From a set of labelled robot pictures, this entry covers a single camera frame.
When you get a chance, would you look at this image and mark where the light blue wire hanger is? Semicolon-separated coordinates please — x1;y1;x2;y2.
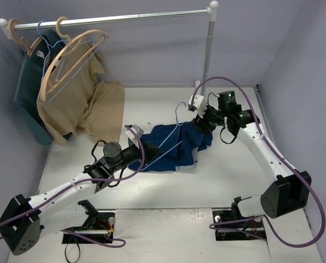
46;37;97;102
36;20;66;77
140;102;188;172

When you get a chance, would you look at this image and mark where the blue Mickey Mouse t-shirt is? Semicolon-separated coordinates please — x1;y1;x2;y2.
141;122;213;172

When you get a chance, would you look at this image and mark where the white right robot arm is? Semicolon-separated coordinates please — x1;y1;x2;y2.
188;91;311;226

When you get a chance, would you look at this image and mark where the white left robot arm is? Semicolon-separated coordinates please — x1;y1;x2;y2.
0;125;162;256

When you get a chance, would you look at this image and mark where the beige hanging shirt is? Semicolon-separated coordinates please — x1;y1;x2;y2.
37;55;125;145

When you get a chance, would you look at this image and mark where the wooden hanger with beige shirt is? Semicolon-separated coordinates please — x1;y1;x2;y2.
39;16;109;102

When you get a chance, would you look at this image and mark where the dark teal hanging shirt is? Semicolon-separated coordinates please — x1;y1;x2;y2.
13;29;67;146

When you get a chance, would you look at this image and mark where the wooden hanger far left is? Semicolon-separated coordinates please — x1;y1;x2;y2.
8;18;53;66

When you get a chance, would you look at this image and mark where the silver clothes rack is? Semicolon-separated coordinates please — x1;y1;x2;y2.
0;1;219;94

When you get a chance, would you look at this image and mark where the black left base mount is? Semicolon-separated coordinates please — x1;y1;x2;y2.
66;200;116;244

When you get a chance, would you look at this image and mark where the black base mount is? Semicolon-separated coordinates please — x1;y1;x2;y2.
211;197;267;242
66;200;116;244

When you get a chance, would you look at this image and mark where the black looped strap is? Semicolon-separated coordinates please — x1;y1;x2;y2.
65;230;83;262

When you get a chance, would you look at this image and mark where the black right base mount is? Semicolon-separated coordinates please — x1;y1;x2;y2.
211;197;267;242

